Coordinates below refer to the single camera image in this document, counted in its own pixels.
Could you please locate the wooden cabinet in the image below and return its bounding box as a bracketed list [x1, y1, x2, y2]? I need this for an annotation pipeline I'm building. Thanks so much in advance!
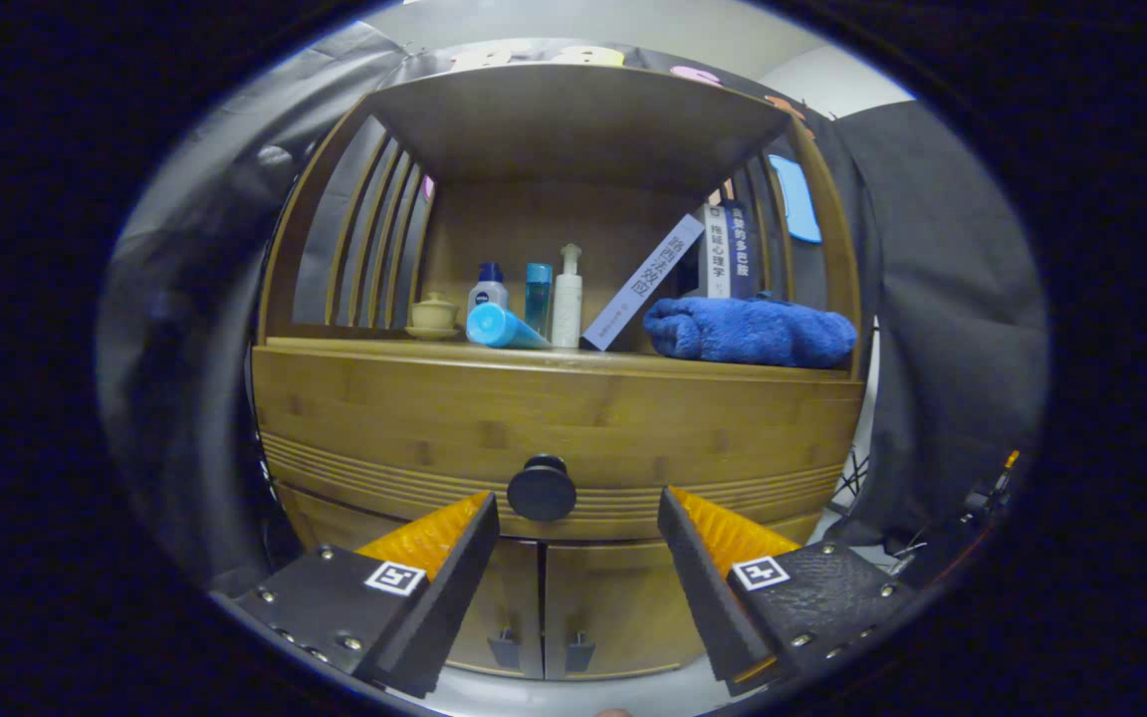
[250, 62, 868, 683]

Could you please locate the wooden cabinet door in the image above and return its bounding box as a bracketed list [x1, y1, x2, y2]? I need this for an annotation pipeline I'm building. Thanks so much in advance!
[280, 483, 545, 681]
[542, 513, 823, 678]

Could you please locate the teal clear bottle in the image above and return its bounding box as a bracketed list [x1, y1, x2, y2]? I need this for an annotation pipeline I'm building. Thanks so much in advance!
[525, 263, 554, 335]

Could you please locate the white book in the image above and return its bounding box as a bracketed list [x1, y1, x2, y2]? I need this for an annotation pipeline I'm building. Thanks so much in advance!
[698, 204, 734, 300]

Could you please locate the white bottle with blue cap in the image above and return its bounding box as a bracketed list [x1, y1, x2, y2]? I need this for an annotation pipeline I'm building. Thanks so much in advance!
[467, 262, 510, 315]

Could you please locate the blue folded towel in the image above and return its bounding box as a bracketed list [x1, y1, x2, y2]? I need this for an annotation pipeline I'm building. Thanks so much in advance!
[643, 295, 858, 369]

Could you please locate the lavender book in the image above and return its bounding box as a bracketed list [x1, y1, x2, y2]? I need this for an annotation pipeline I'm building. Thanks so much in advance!
[581, 213, 706, 353]

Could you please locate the black tripod stand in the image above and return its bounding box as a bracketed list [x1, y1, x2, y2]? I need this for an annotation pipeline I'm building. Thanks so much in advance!
[822, 448, 873, 519]

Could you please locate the wooden drawer with black knob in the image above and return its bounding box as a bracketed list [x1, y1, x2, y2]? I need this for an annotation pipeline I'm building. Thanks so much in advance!
[252, 344, 865, 544]

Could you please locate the wooden countertop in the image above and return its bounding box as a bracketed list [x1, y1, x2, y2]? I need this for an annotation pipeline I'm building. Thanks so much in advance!
[265, 324, 858, 374]

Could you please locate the dark blue book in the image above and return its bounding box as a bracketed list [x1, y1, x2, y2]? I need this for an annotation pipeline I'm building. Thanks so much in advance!
[730, 199, 760, 300]

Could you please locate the black equipment with orange clamp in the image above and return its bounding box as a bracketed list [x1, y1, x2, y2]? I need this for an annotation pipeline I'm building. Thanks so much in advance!
[887, 450, 1023, 589]

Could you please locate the white pump bottle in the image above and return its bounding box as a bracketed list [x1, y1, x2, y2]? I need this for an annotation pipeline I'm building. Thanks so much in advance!
[551, 243, 584, 349]

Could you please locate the beige lidded teacup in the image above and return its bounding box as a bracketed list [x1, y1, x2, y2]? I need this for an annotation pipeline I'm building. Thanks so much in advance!
[404, 292, 461, 342]

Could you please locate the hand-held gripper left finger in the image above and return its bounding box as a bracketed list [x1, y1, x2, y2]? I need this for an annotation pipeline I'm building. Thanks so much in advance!
[210, 491, 501, 700]

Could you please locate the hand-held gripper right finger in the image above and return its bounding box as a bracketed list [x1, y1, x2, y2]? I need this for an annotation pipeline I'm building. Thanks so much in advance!
[657, 486, 918, 696]

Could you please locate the blue squeeze tube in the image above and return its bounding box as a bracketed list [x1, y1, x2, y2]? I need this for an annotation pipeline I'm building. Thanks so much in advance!
[465, 302, 553, 350]

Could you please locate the black backdrop cloth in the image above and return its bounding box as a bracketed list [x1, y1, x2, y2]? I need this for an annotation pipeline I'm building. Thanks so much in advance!
[96, 20, 1050, 598]

